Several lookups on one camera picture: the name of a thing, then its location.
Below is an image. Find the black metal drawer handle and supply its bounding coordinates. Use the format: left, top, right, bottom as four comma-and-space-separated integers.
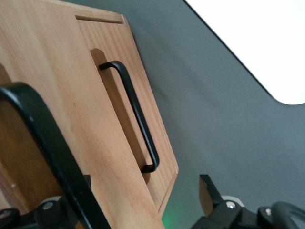
0, 82, 112, 229
99, 61, 161, 174

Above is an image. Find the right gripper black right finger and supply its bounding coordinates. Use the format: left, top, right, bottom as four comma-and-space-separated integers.
199, 174, 243, 219

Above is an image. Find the wooden drawer cabinet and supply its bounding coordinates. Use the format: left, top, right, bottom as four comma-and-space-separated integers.
0, 0, 167, 229

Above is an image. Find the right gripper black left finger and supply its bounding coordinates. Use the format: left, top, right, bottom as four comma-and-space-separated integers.
34, 175, 92, 226

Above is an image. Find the wooden drawer front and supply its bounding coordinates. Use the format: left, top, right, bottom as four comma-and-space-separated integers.
75, 14, 179, 214

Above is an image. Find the grey table mat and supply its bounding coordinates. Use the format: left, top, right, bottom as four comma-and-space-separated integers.
64, 0, 305, 229

